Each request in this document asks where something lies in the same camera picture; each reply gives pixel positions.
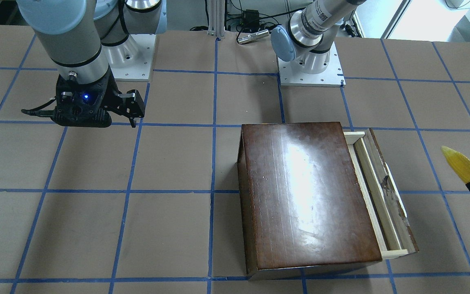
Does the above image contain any dark wooden drawer cabinet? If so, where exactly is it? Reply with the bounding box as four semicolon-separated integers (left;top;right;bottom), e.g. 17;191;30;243
237;122;382;281

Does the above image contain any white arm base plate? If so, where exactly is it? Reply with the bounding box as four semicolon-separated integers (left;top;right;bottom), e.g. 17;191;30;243
103;35;157;82
277;43;346;87

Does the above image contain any light wooden drawer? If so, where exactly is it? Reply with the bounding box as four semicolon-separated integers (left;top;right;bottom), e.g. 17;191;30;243
344;128;419;260

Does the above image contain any silver cylindrical tool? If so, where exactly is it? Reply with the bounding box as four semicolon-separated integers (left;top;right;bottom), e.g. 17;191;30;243
236;29;270;45

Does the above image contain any black power adapter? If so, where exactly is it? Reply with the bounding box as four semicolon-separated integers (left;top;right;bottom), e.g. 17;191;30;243
241;9;260;26

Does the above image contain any aluminium frame post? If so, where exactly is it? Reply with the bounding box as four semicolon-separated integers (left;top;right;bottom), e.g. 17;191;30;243
206;0;226;40

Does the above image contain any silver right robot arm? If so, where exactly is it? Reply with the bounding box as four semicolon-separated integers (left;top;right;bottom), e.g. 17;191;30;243
17;0;167;128

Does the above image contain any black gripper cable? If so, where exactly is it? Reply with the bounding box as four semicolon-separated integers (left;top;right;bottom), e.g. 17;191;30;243
21;97;58;119

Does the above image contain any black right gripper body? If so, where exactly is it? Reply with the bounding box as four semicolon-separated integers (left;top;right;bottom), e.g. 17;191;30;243
51;69;119;128

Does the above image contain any yellow corn cob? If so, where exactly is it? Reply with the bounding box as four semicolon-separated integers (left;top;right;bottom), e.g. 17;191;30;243
441;146;470;185

